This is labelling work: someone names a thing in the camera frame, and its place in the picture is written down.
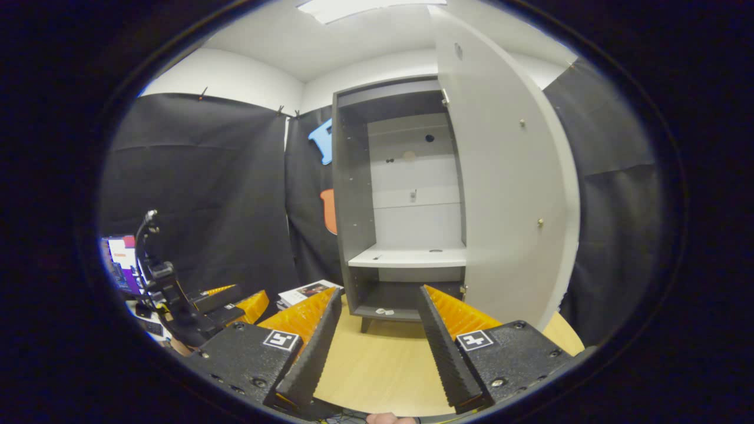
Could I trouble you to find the long ceiling light panel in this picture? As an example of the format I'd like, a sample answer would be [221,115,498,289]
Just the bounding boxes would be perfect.
[296,0,447,24]

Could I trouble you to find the black backdrop cloth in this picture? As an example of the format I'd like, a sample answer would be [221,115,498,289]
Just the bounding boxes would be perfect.
[100,59,666,348]

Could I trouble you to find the grey cabinet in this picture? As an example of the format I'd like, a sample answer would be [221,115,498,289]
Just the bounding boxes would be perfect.
[332,75,469,333]

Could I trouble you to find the computer monitor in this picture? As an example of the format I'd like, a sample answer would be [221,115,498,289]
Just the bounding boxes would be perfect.
[100,234,145,295]

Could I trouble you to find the beige cabinet door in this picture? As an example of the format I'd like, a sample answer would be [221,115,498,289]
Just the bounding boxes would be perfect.
[427,5,581,332]

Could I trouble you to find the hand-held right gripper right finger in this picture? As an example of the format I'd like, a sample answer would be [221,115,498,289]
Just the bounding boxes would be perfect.
[418,285,584,415]

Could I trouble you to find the stack of books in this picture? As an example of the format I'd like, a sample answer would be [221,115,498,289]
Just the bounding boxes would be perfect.
[277,280,344,310]

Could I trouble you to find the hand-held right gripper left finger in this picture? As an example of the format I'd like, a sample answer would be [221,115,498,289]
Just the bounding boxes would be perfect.
[183,287,343,413]

